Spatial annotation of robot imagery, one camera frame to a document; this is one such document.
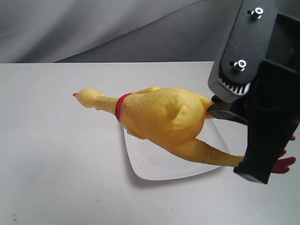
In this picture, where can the white square plate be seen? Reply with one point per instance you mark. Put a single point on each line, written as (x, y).
(151, 162)

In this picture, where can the yellow rubber chicken toy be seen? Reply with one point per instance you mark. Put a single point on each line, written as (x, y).
(171, 118)

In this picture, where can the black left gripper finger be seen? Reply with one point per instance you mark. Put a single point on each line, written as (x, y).
(273, 114)

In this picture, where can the grey backdrop cloth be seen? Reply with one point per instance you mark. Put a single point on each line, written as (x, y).
(72, 31)

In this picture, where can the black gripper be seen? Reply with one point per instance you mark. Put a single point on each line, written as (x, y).
(259, 32)

